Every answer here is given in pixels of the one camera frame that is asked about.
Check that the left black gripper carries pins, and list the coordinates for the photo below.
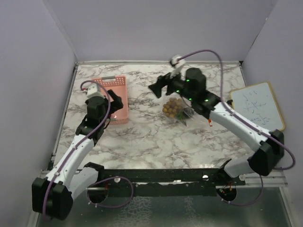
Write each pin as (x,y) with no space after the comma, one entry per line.
(116,104)

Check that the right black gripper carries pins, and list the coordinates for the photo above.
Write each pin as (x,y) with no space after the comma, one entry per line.
(161,81)

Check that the clear orange zip bag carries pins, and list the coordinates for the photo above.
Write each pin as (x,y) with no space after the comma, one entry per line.
(184,119)

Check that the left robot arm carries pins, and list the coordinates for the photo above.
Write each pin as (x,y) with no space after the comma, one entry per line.
(54,194)

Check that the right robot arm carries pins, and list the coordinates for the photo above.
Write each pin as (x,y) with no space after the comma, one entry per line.
(266,145)

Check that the brown fake grape bunch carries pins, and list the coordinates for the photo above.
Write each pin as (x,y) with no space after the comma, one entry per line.
(173,108)

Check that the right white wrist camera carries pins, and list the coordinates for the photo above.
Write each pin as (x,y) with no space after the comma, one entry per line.
(177,64)

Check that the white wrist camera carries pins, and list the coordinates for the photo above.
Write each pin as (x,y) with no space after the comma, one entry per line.
(177,64)
(93,90)

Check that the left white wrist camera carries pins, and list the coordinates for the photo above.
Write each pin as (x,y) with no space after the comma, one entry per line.
(93,90)

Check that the small whiteboard yellow frame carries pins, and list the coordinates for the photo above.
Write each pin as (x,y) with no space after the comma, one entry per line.
(258,104)

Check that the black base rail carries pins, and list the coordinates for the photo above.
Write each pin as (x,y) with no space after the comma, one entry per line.
(158,182)

